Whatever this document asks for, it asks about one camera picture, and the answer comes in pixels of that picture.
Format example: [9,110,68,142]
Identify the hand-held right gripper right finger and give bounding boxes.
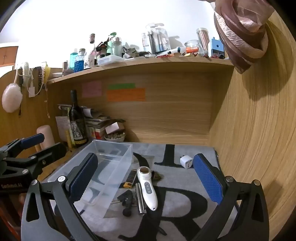
[190,153,270,241]

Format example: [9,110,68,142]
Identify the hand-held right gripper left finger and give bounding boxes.
[21,152,99,241]

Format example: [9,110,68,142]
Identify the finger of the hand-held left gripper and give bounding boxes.
[5,142,67,180]
[0,133,45,158]

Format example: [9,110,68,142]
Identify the clear plastic storage box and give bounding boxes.
[47,139,133,218]

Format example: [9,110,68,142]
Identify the silver metal flashlight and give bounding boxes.
[135,183,146,216]

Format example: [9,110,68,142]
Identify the white handheld massager device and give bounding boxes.
[137,166,158,211]

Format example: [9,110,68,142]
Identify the pink mug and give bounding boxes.
[35,125,55,152]

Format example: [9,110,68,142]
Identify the white plug adapter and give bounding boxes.
[180,156,193,169]

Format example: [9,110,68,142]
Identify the white paper note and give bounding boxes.
[55,116,71,142]

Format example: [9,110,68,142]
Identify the dark wine bottle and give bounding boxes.
[69,90,88,147]

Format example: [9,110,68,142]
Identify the black usb device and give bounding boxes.
[117,190,134,206]

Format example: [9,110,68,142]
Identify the white fluffy puff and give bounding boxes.
[2,84,23,113]

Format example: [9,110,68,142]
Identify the black lighter with yellow end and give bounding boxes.
[124,169,137,188]

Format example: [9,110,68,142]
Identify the grey rug with black letters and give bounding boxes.
[47,141,238,241]

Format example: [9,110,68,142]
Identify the white bowl of pebbles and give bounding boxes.
[104,133,125,142]

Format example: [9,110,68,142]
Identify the stack of magazines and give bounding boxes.
[80,107,126,139]

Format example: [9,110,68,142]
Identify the small white card box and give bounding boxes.
[105,122,125,134]

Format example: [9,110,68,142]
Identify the black and white lace band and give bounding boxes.
[33,67,45,93]

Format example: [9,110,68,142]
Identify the pink sticky note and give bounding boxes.
[82,81,102,98]

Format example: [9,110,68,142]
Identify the blue liquid bottle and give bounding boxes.
[70,52,79,70]

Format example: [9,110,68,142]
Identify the blue patterned glass bottle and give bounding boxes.
[74,49,86,73]

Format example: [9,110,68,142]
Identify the orange sticky note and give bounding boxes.
[107,88,146,102]

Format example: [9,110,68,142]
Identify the green sticky note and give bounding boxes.
[107,83,136,90]

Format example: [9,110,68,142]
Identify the clear lidded plastic container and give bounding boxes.
[97,55,125,66]

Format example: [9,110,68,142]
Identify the green pump bottle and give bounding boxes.
[107,32,122,56]

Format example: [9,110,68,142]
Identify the wooden shelf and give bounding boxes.
[46,57,235,85]

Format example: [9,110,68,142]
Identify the white tube with orange label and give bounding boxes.
[171,46,199,55]

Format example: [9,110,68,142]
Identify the blue pencil sharpener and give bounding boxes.
[208,37,225,58]

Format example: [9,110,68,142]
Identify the short glass jar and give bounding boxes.
[184,40,200,55]

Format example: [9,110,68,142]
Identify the tall clear cylinder container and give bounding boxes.
[196,28,211,56]

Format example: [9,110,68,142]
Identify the brown sheer scarf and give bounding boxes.
[214,0,274,75]

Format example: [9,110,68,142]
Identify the packaged toothbrush set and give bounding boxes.
[142,23,170,55]

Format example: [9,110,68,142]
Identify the white charger with cable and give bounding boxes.
[22,62,41,98]

